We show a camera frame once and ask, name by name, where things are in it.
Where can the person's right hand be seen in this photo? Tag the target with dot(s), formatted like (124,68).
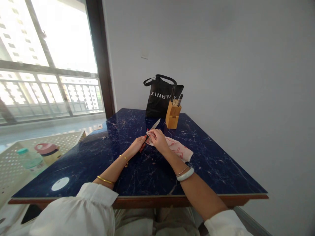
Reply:
(161,142)

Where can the person's left hand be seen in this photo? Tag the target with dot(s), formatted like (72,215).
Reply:
(134,147)

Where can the person's right fingers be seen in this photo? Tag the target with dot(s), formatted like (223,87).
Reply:
(153,135)

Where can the white and red cloth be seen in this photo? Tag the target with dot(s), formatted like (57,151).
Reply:
(177,147)

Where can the wooden knife block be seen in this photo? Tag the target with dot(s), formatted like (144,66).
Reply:
(173,115)

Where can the black tote bag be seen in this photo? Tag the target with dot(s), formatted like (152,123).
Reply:
(157,98)

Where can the person's legs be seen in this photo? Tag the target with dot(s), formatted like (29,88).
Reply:
(157,222)

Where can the yellow cup with pink lid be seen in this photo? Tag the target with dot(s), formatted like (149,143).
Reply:
(49,152)

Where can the clear bottle with green cap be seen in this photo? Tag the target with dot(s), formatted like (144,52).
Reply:
(32,161)

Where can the white perforated cart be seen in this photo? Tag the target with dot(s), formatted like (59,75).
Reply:
(14,162)

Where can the white wall plate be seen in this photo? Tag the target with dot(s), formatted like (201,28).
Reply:
(144,52)

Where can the window with dark frame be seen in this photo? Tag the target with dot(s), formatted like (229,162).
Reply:
(54,61)

